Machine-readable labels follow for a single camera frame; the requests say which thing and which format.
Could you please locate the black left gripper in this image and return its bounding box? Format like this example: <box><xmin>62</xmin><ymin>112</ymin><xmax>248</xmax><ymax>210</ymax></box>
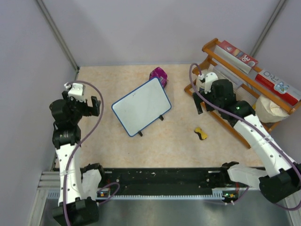
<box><xmin>63</xmin><ymin>91</ymin><xmax>100</xmax><ymax>124</ymax></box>

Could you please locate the yellow and black eraser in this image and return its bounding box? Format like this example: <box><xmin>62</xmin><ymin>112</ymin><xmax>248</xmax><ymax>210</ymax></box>
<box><xmin>194</xmin><ymin>127</ymin><xmax>208</xmax><ymax>140</ymax></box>

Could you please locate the blue framed whiteboard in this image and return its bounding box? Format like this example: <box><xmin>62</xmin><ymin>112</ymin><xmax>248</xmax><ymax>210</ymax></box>
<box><xmin>111</xmin><ymin>77</ymin><xmax>172</xmax><ymax>137</ymax></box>

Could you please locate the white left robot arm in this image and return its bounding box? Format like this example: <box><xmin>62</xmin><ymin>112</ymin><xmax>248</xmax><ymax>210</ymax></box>
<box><xmin>49</xmin><ymin>89</ymin><xmax>107</xmax><ymax>226</ymax></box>

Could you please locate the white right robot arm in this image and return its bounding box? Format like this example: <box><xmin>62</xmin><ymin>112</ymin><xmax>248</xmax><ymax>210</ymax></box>
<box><xmin>192</xmin><ymin>79</ymin><xmax>301</xmax><ymax>204</ymax></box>

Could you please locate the wooden shelf rack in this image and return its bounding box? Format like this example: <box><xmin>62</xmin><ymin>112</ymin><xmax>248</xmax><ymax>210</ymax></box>
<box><xmin>184</xmin><ymin>38</ymin><xmax>301</xmax><ymax>149</ymax></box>

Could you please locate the magenta snack bag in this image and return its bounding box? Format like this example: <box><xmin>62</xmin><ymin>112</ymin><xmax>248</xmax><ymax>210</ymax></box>
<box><xmin>149</xmin><ymin>67</ymin><xmax>168</xmax><ymax>88</ymax></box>

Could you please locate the red foil box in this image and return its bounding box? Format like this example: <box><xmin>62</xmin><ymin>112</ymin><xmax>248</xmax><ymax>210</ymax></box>
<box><xmin>214</xmin><ymin>40</ymin><xmax>258</xmax><ymax>73</ymax></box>

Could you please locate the beige paper bag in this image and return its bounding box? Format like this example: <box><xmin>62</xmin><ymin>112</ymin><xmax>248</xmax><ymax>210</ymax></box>
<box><xmin>255</xmin><ymin>95</ymin><xmax>289</xmax><ymax>123</ymax></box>

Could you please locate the red white wrap box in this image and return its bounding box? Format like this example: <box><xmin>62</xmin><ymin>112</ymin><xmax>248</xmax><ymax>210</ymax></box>
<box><xmin>255</xmin><ymin>70</ymin><xmax>301</xmax><ymax>106</ymax></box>

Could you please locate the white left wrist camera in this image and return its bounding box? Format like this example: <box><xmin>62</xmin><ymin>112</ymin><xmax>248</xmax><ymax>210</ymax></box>
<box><xmin>64</xmin><ymin>83</ymin><xmax>86</xmax><ymax>103</ymax></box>

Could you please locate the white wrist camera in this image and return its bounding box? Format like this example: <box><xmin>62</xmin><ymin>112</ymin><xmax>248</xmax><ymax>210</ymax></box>
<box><xmin>198</xmin><ymin>72</ymin><xmax>218</xmax><ymax>94</ymax></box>
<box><xmin>64</xmin><ymin>83</ymin><xmax>86</xmax><ymax>103</ymax></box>

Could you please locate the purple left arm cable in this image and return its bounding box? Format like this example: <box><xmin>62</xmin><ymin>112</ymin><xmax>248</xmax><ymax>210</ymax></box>
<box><xmin>61</xmin><ymin>81</ymin><xmax>120</xmax><ymax>226</ymax></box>

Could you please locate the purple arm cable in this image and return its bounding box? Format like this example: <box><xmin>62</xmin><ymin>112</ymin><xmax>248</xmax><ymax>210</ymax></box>
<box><xmin>189</xmin><ymin>63</ymin><xmax>301</xmax><ymax>210</ymax></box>
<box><xmin>61</xmin><ymin>81</ymin><xmax>120</xmax><ymax>226</ymax></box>

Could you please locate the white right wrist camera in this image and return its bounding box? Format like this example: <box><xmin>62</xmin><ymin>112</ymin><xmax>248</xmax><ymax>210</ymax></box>
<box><xmin>198</xmin><ymin>72</ymin><xmax>218</xmax><ymax>94</ymax></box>

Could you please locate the grey cable duct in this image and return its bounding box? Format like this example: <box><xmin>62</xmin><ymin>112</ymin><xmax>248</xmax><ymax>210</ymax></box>
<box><xmin>47</xmin><ymin>189</ymin><xmax>237</xmax><ymax>201</ymax></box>

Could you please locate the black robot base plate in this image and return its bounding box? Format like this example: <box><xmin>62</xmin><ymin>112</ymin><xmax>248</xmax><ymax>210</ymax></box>
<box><xmin>98</xmin><ymin>168</ymin><xmax>237</xmax><ymax>196</ymax></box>

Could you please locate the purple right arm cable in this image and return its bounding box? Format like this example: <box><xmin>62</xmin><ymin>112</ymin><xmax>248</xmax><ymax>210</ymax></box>
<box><xmin>189</xmin><ymin>63</ymin><xmax>301</xmax><ymax>210</ymax></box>

